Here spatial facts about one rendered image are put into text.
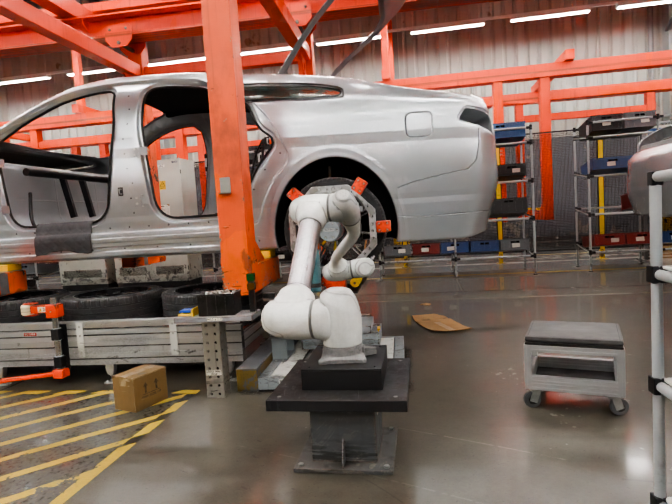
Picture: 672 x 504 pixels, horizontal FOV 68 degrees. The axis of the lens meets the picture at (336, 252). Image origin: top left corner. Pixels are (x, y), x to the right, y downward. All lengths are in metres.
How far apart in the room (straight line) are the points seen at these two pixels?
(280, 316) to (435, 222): 1.55
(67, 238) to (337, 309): 2.49
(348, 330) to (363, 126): 1.68
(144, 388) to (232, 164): 1.27
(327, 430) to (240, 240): 1.27
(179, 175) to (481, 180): 5.32
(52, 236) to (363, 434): 2.78
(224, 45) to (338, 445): 2.12
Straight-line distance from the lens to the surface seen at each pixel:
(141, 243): 3.68
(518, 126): 7.01
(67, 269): 8.82
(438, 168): 3.23
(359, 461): 2.03
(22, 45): 6.84
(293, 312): 1.95
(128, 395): 2.87
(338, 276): 2.78
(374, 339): 3.20
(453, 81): 9.28
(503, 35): 13.10
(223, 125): 2.90
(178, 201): 7.76
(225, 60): 2.97
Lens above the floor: 0.94
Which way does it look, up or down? 4 degrees down
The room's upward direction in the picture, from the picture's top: 4 degrees counter-clockwise
